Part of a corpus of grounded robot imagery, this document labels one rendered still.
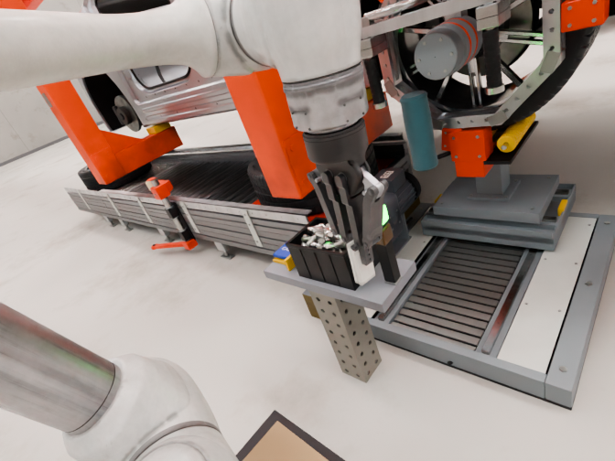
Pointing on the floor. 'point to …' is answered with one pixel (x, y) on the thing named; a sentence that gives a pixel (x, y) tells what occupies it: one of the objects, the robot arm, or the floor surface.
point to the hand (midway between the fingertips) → (361, 260)
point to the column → (349, 336)
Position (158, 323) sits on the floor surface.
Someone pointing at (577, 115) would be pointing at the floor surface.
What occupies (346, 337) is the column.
